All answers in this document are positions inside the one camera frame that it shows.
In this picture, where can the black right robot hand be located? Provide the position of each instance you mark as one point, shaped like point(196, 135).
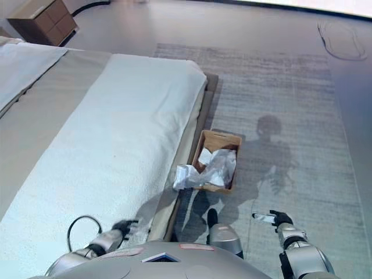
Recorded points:
point(277, 218)

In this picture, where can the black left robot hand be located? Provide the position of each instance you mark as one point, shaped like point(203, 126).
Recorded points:
point(123, 228)

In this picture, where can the white garment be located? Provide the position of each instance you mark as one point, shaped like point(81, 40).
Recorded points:
point(216, 168)

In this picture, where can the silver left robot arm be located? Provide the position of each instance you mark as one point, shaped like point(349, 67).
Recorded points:
point(96, 247)

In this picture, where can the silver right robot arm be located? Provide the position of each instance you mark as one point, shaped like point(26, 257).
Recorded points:
point(302, 255)

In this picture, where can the large bed with blanket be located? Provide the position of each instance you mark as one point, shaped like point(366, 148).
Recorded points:
point(116, 139)

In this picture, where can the brown woven laundry basket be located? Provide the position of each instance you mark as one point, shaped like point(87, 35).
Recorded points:
point(209, 139)

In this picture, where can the beige bed cover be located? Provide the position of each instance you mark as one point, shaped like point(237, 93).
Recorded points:
point(58, 98)

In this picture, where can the silver robot torso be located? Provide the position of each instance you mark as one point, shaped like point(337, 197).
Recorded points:
point(162, 264)

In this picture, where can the silver right robot leg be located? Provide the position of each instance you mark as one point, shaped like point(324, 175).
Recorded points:
point(223, 235)

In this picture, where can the grey striped area rug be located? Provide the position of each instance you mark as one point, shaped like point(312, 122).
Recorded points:
point(290, 101)

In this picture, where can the white pillow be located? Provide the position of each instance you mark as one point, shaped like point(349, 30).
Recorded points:
point(8, 41)
point(23, 67)

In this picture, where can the small beige floor mat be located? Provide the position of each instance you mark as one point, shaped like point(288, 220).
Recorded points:
point(343, 37)

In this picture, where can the brown wooden nightstand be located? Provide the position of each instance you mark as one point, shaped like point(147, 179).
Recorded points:
point(43, 21)

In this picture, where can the grey-brown bed frame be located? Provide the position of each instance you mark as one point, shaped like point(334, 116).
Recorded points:
point(209, 96)

